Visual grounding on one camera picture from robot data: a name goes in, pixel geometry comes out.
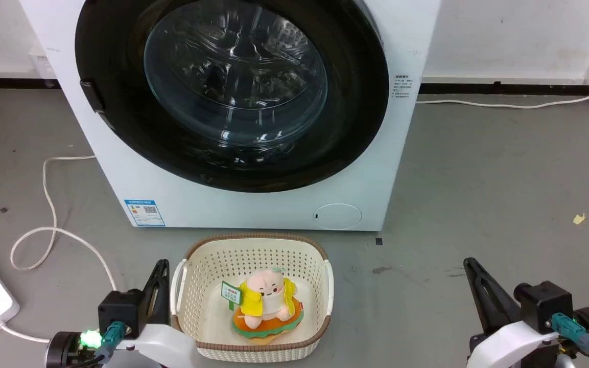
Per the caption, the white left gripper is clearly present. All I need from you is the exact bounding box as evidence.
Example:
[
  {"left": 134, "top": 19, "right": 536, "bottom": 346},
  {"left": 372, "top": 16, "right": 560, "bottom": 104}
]
[{"left": 104, "top": 259, "right": 199, "bottom": 368}]

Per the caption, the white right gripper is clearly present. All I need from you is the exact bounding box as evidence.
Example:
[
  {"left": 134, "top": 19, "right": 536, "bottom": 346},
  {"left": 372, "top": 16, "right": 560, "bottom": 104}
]
[{"left": 463, "top": 257, "right": 561, "bottom": 368}]

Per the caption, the white front-load washing machine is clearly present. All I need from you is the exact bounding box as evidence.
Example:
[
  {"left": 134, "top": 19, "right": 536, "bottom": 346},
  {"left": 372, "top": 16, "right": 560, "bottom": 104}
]
[{"left": 19, "top": 0, "right": 442, "bottom": 232}]

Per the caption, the black round washing machine door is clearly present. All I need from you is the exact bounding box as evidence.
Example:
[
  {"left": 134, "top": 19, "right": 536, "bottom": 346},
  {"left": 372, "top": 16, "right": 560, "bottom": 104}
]
[{"left": 75, "top": 0, "right": 390, "bottom": 193}]

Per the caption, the cream plastic laundry basket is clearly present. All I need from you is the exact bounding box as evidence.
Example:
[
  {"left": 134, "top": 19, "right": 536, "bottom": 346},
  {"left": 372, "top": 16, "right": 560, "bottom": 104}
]
[{"left": 170, "top": 233, "right": 335, "bottom": 363}]

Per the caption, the blue energy label sticker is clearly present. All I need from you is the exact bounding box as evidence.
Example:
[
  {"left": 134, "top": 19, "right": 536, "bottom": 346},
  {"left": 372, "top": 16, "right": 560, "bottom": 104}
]
[{"left": 124, "top": 199, "right": 166, "bottom": 227}]

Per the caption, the plush doll with yellow jacket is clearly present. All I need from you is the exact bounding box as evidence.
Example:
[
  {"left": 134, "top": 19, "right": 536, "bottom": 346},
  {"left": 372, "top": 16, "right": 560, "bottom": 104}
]
[{"left": 221, "top": 268, "right": 306, "bottom": 343}]

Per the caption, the round white filter cover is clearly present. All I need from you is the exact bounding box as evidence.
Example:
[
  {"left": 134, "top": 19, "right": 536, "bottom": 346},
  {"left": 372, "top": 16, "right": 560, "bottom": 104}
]
[{"left": 313, "top": 203, "right": 363, "bottom": 230}]

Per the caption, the small printed text sticker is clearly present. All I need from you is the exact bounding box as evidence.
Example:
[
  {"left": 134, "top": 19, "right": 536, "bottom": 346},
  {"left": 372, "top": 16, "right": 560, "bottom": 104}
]
[{"left": 394, "top": 74, "right": 421, "bottom": 99}]

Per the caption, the left arm cable green connector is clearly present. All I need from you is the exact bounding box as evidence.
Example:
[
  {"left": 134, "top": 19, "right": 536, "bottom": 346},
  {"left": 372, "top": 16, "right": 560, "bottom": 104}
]
[{"left": 64, "top": 321, "right": 132, "bottom": 368}]

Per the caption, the arm cable green connector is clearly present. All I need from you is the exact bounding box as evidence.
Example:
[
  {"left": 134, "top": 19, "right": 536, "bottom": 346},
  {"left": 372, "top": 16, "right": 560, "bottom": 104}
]
[
  {"left": 64, "top": 321, "right": 132, "bottom": 368},
  {"left": 550, "top": 313, "right": 589, "bottom": 368}
]

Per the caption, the right arm cable green connector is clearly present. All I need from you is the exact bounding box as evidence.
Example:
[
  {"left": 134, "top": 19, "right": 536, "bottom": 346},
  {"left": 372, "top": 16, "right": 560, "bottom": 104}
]
[{"left": 550, "top": 313, "right": 589, "bottom": 368}]

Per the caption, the long white looped power cable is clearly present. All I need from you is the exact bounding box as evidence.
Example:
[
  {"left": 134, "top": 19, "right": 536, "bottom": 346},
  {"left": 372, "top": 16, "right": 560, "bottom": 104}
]
[{"left": 0, "top": 155, "right": 117, "bottom": 343}]

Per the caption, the thin white wall-plug cable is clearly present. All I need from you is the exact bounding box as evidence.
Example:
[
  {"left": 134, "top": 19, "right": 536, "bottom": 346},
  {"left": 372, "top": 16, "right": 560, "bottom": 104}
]
[{"left": 416, "top": 85, "right": 589, "bottom": 110}]

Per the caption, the black door handle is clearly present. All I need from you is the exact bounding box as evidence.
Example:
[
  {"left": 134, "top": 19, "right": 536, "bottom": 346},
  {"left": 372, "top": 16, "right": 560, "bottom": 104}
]
[{"left": 80, "top": 79, "right": 106, "bottom": 113}]

